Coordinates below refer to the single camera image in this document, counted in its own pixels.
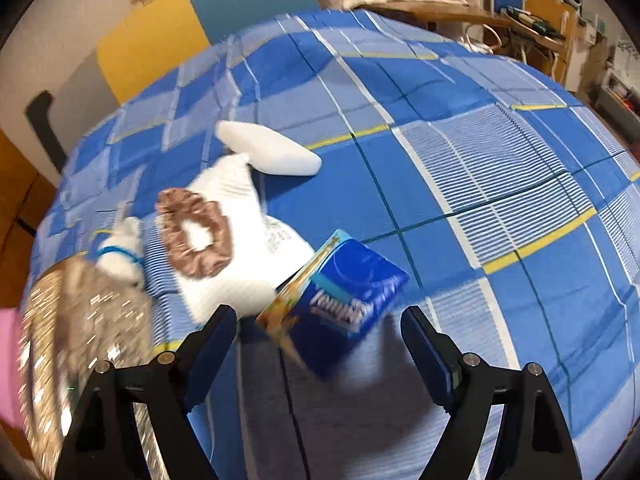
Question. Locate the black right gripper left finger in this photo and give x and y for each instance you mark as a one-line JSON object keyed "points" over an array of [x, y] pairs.
{"points": [[201, 354]]}

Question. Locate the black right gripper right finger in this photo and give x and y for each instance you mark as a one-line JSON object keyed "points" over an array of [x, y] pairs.
{"points": [[435, 356]]}

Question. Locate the blue tissue packet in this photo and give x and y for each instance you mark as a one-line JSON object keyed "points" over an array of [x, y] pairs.
{"points": [[330, 305]]}

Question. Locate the white sock blue band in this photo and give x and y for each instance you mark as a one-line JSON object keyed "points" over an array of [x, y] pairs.
{"points": [[121, 254]]}

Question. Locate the brown satin scrunchie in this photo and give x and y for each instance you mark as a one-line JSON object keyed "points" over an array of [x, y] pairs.
{"points": [[195, 233]]}

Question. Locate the blue plaid tablecloth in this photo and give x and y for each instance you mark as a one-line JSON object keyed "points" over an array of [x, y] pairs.
{"points": [[512, 208]]}

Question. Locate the pink cardboard box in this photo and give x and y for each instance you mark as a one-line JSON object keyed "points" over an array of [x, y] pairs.
{"points": [[9, 383]]}

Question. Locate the grey yellow blue sofa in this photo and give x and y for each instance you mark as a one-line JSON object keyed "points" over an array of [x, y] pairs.
{"points": [[149, 43]]}

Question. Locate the wooden side table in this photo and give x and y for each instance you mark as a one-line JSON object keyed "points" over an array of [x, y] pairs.
{"points": [[426, 14]]}

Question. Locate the wooden wall cabinet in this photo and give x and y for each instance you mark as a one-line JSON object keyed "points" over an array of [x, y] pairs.
{"points": [[26, 197]]}

